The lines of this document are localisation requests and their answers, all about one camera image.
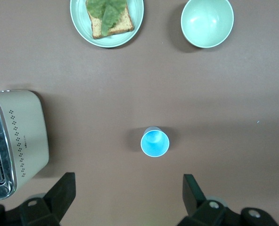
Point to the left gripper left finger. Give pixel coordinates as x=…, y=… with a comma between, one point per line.
x=40, y=212

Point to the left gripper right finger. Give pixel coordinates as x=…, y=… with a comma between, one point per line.
x=207, y=212

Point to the light green plate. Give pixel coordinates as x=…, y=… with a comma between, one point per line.
x=80, y=28

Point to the blue paper cup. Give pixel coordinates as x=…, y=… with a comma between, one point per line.
x=154, y=143

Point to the toast slice under lettuce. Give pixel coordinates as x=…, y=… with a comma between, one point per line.
x=123, y=23

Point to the brown table cloth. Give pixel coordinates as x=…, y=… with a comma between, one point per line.
x=130, y=82

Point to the light green bowl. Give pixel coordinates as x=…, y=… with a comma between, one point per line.
x=206, y=23

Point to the beige and chrome toaster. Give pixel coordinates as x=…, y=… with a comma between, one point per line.
x=28, y=122

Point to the green lettuce leaf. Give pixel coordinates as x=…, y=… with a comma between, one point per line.
x=106, y=14

